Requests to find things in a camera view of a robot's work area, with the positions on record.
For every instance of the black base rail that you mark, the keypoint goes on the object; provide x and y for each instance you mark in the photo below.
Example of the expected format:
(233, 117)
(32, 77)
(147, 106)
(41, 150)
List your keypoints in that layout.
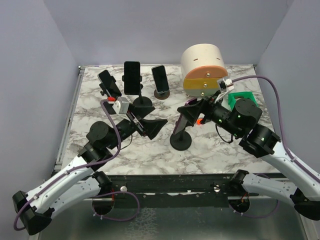
(171, 191)

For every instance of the black smartphone on wooden stand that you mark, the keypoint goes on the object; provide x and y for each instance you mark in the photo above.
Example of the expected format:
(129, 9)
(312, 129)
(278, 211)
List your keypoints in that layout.
(160, 78)

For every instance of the green plastic bin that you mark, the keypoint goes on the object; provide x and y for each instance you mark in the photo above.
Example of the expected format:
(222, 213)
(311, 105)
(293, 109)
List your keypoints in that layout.
(233, 97)

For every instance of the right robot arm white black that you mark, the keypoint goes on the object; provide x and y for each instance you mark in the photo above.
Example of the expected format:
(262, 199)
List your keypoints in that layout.
(303, 190)

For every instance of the black phone stand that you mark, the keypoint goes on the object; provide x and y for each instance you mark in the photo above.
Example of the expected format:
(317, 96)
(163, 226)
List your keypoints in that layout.
(142, 101)
(180, 141)
(108, 104)

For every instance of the purple smartphone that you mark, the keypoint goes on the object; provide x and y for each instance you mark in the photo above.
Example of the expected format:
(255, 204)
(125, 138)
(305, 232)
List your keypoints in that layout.
(181, 123)

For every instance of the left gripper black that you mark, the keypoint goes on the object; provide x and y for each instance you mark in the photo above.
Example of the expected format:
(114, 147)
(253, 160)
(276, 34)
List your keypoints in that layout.
(151, 127)

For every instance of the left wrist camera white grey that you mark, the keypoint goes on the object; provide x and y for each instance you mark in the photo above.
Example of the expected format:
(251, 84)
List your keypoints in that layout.
(121, 106)

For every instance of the black smartphone far left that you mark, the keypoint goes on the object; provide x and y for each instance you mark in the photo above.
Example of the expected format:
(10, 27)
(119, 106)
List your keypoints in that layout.
(108, 85)

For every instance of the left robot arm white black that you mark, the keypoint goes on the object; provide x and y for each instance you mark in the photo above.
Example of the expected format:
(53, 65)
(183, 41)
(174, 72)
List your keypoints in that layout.
(82, 178)

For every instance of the cream drawer cabinet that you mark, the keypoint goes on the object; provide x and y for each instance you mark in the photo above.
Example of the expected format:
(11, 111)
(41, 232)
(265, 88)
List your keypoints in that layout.
(201, 66)

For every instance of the tall black smartphone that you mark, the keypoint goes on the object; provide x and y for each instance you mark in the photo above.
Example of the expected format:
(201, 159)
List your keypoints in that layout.
(131, 77)

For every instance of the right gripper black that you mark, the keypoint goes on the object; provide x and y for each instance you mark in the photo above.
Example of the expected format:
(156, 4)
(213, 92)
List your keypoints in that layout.
(191, 112)

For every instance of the orange highlighter marker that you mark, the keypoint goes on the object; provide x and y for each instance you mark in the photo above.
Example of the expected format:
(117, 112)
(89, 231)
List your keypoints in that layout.
(199, 121)

